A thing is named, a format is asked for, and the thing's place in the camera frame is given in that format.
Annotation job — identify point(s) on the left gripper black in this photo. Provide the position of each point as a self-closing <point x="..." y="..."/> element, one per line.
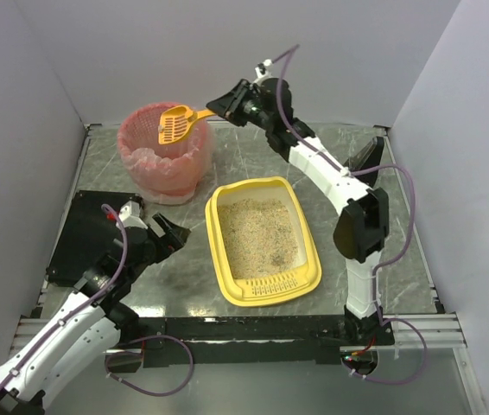
<point x="161" y="240"/>

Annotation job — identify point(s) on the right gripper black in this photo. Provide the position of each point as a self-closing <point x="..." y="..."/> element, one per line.
<point x="233" y="104"/>

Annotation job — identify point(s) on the orange litter scoop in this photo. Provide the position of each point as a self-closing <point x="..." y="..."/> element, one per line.
<point x="178" y="122"/>

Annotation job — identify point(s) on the yellow litter box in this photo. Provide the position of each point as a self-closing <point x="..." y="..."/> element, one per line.
<point x="262" y="249"/>

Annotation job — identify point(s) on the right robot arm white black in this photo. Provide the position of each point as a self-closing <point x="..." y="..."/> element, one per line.
<point x="363" y="211"/>

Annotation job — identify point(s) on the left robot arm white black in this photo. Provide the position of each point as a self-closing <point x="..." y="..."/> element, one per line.
<point x="93" y="318"/>

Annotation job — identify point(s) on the pink lined waste basket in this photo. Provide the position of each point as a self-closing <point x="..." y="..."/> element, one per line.
<point x="165" y="174"/>

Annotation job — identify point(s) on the black triangular scoop holder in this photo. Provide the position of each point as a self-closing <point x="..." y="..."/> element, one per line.
<point x="368" y="157"/>

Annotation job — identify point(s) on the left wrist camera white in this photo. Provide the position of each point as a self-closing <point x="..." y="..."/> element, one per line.
<point x="130" y="215"/>

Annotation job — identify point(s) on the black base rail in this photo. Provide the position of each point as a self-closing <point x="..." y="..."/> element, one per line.
<point x="167" y="341"/>

